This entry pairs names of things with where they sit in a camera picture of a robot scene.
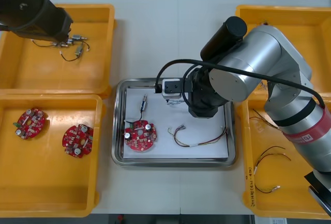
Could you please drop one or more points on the round red circuit board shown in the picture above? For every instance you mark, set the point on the round red circuit board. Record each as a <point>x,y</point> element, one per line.
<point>72,138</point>
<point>26,119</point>
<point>139,143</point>

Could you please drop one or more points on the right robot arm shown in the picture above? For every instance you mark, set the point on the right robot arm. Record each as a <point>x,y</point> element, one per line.
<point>258,61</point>

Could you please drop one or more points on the yellow-orange plastic bin with handwriting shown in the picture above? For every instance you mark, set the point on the yellow-orange plastic bin with handwriting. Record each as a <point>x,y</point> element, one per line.
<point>284,203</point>

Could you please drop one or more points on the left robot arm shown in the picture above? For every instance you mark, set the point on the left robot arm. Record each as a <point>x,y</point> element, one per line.
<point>18,6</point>

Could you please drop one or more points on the metal solenoid blue label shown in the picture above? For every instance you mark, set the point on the metal solenoid blue label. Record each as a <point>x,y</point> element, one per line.
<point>142,105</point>
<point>69,42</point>

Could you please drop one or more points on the white paper sheet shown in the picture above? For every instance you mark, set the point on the white paper sheet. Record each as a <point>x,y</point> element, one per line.
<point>196,131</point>

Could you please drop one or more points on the steel tray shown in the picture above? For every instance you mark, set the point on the steel tray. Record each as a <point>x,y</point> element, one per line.
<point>116,141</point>

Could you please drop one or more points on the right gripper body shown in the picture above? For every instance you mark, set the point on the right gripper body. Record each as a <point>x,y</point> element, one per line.
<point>203,111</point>

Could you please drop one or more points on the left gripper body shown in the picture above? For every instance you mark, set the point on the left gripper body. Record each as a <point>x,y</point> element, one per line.
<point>58,27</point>

